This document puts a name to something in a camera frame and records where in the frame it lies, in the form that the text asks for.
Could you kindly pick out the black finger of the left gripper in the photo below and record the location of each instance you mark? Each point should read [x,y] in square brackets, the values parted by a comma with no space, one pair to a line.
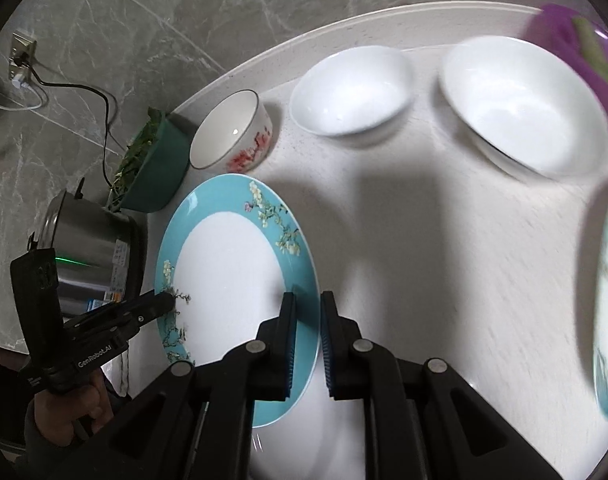
[153,305]

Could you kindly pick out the large white bowl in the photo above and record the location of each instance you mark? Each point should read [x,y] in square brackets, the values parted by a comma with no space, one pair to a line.
[530,114]

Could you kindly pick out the wall power outlet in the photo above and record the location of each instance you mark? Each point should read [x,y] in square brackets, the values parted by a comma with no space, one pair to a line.
[21,56]

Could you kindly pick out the green vegetable stalk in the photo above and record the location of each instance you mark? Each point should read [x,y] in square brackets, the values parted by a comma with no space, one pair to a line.
[590,47]

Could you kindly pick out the person's left hand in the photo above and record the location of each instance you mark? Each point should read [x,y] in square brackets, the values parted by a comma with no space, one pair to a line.
[55,415]

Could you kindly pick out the white bowl with red flowers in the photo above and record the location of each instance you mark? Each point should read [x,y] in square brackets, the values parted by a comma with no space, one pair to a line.
[234,137]

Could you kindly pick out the stainless steel rice cooker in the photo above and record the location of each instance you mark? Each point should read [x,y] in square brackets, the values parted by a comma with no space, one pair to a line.
[100,254]

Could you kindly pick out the teal basket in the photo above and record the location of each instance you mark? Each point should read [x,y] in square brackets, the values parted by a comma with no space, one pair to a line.
[162,173]

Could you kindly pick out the purple plastic basket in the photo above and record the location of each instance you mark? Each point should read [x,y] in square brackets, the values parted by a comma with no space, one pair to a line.
[552,29]

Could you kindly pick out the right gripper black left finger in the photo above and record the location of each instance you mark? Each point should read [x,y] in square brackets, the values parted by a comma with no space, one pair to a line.
[195,422]

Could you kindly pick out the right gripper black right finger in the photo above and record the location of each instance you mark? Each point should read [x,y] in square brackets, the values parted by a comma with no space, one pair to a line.
[422,421]

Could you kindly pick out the leafy green vegetables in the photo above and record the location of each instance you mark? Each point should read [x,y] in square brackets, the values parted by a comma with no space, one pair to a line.
[134,158]

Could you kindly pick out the small white bowl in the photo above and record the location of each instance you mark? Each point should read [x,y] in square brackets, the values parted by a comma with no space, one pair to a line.
[353,91]

